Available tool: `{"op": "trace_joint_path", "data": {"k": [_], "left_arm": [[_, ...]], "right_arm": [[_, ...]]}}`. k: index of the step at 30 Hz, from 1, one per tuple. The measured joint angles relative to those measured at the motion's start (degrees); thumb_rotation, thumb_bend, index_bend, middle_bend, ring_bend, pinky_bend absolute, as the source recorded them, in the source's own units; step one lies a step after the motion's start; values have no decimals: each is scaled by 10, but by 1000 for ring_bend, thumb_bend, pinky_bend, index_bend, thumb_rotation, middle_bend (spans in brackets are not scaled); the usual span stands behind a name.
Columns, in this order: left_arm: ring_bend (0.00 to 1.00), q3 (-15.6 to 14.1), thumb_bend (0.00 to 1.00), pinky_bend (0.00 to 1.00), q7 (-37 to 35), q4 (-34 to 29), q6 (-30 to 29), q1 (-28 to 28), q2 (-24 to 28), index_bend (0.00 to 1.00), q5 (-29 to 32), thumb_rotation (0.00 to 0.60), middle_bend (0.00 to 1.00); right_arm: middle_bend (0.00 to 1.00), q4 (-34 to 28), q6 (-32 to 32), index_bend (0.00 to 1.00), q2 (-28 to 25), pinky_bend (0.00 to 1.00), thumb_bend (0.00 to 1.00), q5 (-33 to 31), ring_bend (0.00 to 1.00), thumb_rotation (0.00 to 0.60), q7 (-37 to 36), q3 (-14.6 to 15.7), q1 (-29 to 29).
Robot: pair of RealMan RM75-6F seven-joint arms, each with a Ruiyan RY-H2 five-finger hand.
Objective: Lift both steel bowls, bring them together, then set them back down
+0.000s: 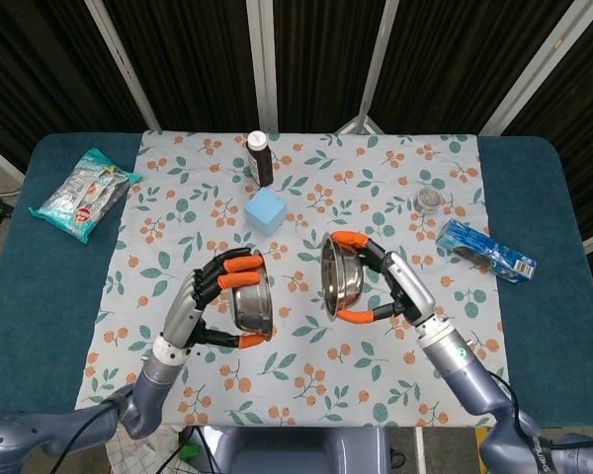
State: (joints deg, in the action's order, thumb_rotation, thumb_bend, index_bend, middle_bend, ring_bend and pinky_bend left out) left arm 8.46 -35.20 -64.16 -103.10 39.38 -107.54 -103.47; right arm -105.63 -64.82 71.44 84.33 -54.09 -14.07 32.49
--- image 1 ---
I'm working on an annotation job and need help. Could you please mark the teal silver snack package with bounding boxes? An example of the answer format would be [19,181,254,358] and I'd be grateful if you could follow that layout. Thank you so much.
[28,146,144,246]

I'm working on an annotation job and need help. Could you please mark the white grid pattern cloth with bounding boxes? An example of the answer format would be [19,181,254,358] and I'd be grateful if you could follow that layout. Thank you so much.
[104,428,189,474]

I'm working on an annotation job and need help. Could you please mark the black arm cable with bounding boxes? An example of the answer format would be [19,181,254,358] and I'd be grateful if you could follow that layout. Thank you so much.
[488,368,543,448]
[53,398,125,474]

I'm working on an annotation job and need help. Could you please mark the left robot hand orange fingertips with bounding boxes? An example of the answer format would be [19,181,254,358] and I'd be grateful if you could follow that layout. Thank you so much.
[157,248,273,355]

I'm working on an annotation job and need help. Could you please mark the light blue foam cube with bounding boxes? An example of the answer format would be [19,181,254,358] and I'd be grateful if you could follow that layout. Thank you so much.
[243,187,288,240]

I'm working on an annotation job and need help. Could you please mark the brown bottle white cap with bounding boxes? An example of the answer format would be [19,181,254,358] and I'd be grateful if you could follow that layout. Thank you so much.
[246,130,275,188]

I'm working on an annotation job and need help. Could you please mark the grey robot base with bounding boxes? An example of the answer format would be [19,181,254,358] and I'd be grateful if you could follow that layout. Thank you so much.
[212,427,391,474]

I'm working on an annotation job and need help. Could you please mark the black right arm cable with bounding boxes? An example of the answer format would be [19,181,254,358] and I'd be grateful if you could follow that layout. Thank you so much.
[488,368,543,448]

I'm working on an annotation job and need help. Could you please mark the dark blue table mat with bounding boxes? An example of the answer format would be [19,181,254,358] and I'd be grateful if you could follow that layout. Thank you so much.
[0,131,593,430]

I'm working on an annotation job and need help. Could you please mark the floral print tablecloth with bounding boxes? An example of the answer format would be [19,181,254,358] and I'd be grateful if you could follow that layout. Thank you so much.
[73,129,518,429]

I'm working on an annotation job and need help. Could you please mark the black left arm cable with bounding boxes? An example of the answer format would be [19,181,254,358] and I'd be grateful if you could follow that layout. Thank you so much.
[53,398,125,474]

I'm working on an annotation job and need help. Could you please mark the stainless steel bowl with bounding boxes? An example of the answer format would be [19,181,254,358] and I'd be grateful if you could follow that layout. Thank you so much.
[320,231,367,322]
[230,252,276,343]

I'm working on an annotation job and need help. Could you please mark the blue cookie box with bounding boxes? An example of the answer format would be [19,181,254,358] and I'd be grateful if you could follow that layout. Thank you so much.
[435,218,538,285]

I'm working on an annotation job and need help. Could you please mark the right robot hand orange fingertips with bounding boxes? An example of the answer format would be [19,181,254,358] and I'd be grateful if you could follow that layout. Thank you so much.
[330,230,436,327]

